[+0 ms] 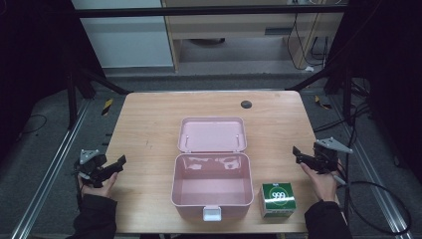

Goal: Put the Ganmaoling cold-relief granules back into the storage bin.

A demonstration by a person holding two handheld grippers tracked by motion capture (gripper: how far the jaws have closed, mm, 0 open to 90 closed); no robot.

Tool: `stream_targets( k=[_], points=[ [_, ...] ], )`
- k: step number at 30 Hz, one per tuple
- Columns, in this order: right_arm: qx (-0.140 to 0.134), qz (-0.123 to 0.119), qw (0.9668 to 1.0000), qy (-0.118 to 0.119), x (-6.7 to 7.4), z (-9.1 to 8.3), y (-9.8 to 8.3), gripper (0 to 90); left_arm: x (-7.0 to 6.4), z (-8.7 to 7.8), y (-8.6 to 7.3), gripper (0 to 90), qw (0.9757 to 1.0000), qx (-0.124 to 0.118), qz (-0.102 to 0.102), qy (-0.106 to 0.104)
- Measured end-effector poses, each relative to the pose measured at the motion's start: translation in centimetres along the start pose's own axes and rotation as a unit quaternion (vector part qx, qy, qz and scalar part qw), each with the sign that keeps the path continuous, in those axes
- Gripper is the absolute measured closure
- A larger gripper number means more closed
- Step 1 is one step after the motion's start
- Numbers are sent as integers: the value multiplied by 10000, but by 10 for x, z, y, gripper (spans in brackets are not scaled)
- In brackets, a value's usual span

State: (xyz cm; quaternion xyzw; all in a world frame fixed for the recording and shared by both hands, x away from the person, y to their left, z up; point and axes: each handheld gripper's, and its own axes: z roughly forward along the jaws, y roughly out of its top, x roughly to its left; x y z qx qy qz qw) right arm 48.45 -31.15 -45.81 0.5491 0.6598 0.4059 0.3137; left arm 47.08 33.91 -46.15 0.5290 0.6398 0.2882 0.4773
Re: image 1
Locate black cables under desk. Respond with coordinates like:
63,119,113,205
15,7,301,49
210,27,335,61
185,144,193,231
286,12,330,72

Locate green and white medicine box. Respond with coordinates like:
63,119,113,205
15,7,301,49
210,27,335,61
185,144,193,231
257,181,298,219

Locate white cabinet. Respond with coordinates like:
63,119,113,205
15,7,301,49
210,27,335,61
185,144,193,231
71,0,175,70

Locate person's right hand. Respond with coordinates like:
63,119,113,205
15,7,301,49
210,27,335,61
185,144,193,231
300,161,344,203

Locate light wooden desk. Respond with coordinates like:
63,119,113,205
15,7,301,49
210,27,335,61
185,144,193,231
160,0,347,73

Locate yellow black striped tape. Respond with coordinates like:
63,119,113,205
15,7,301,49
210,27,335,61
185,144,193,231
101,98,114,118
314,95,332,111

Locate black looped cable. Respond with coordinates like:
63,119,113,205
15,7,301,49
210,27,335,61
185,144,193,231
337,180,413,237

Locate black horizontal frame bar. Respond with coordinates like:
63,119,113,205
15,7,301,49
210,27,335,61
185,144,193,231
73,5,348,19

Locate person's left hand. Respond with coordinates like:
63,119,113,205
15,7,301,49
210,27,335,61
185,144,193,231
78,171,119,199

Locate black curtain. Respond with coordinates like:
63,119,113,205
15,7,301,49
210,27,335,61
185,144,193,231
326,0,422,185
0,0,106,163

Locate grey cable plug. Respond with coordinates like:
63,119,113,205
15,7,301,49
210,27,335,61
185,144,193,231
332,173,348,187

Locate black metal stand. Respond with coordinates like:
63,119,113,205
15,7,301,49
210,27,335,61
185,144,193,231
65,64,132,131
286,64,354,126

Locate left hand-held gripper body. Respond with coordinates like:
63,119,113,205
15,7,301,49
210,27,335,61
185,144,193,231
73,148,115,189

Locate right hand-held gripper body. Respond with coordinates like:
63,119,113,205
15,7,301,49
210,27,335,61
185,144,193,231
312,136,354,175

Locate aluminium floor rail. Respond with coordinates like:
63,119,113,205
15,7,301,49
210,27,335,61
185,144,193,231
330,95,415,239
11,99,92,239

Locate bundle of black floor cables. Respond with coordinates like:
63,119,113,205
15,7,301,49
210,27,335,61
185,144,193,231
313,78,374,134

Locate thin black floor cable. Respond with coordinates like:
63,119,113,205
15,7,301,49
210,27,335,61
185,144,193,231
18,114,49,136

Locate pink storage box with lid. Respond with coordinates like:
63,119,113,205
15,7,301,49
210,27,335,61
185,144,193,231
170,116,255,223

